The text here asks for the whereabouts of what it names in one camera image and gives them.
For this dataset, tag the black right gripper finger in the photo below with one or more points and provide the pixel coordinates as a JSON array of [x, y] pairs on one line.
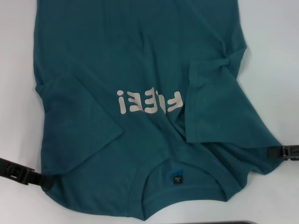
[[282, 152]]

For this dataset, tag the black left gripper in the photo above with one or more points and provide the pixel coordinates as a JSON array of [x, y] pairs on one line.
[[4, 166]]

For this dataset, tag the teal printed t-shirt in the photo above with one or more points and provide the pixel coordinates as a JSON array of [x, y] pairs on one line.
[[140, 46]]

